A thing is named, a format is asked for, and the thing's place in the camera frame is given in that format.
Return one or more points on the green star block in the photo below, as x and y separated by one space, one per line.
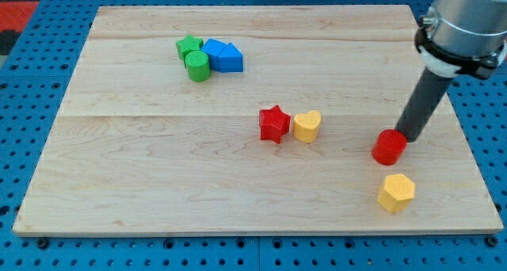
188 44

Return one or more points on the red and black mat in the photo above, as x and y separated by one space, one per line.
15 15

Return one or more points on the blue cube block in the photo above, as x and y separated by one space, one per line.
213 49

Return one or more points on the green cylinder block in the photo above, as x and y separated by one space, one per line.
197 64

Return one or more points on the red cylinder block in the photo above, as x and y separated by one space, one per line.
389 147

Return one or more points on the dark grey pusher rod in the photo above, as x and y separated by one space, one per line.
426 96

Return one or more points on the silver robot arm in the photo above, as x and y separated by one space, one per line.
463 37

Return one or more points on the blue triangle block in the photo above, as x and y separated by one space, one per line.
230 59

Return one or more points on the yellow heart block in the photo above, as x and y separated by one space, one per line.
306 126

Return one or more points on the yellow hexagon block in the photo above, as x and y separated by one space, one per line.
396 192

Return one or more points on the light wooden board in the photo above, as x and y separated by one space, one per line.
138 149

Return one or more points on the red star block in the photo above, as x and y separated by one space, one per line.
273 123

